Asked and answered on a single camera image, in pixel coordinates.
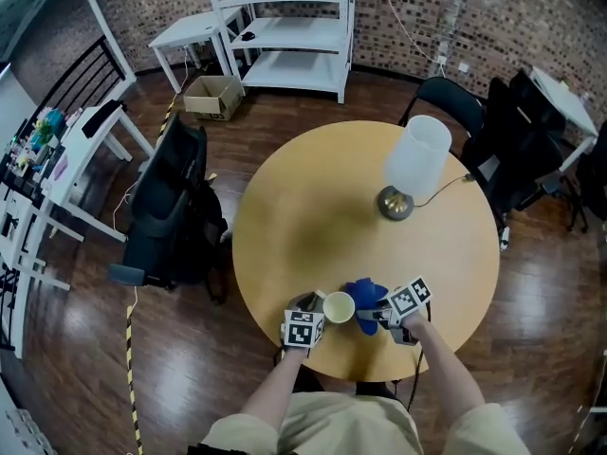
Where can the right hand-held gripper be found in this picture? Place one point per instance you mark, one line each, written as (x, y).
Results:
(408, 301)

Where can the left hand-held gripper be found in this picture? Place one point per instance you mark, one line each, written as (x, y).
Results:
(303, 330)

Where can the blue cloth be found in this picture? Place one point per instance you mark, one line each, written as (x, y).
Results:
(365, 292)

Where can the cream cup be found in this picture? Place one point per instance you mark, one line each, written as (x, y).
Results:
(338, 307)

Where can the person's left forearm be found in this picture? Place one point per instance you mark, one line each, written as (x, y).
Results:
(272, 391)

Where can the person's right forearm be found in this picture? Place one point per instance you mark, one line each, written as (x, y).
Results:
(446, 372)

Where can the person's black trousers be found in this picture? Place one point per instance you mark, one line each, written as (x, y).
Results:
(308, 382)

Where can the person's beige shirt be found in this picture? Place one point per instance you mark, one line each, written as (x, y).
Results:
(351, 424)

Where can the white power strip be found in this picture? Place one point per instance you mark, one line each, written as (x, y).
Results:
(505, 237)

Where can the white shade table lamp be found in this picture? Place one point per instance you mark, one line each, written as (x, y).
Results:
(417, 159)

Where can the black office chair grey armrest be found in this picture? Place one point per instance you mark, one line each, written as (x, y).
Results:
(166, 216)

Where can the yellow black striped floor tape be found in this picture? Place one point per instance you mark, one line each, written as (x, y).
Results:
(133, 387)

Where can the black folding chair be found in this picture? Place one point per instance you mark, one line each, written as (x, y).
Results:
(446, 100)

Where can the cardboard box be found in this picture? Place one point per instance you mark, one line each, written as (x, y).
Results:
(211, 95)

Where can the white metal shelf rack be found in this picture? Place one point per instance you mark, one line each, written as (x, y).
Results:
(294, 36)

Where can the white side table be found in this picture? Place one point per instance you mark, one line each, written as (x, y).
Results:
(564, 97)

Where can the pink paper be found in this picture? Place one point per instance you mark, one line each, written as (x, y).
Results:
(60, 166)

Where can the black pouch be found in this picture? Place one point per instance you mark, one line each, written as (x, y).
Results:
(102, 117)

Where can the white low desk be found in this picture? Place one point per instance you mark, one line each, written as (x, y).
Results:
(23, 235)

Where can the small black object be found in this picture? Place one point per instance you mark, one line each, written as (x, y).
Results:
(247, 36)

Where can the small white table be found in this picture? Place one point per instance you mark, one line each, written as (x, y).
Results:
(189, 29)

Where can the blue box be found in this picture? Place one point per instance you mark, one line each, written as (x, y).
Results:
(54, 117)

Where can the small green plant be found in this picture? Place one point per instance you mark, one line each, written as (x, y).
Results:
(42, 131)

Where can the black cluttered side table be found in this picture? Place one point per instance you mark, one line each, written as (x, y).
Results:
(21, 159)

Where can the black metal railing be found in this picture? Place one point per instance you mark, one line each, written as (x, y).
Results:
(80, 78)

